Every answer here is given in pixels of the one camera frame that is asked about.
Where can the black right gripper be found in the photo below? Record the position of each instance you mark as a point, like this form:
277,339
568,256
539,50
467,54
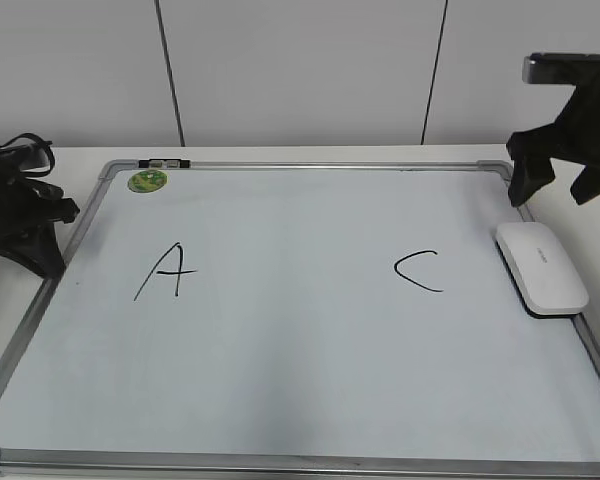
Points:
578,134

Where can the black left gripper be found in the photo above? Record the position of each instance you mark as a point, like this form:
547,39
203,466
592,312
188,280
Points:
24,197

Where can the white rectangular board eraser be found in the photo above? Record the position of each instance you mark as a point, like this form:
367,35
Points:
544,274

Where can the round green magnet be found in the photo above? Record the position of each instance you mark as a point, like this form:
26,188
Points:
147,181

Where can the black and silver marker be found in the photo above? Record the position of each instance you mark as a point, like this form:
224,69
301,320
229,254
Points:
164,163

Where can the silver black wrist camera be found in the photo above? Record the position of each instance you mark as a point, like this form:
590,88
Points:
555,68

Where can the white board with grey frame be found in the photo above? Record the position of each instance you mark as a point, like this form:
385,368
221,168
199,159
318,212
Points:
310,320

